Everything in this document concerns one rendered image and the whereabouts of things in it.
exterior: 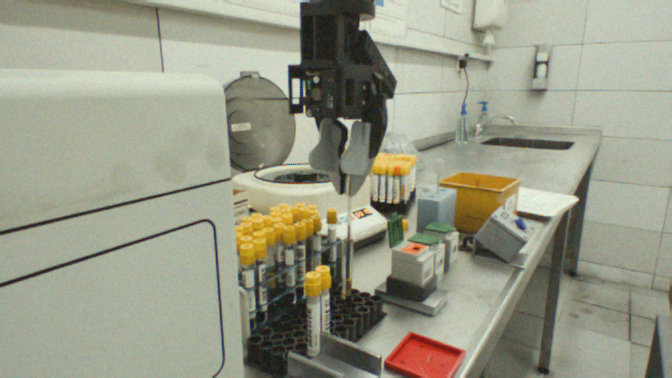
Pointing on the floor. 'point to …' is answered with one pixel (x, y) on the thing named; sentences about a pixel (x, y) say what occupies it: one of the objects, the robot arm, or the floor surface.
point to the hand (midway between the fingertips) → (349, 183)
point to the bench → (369, 255)
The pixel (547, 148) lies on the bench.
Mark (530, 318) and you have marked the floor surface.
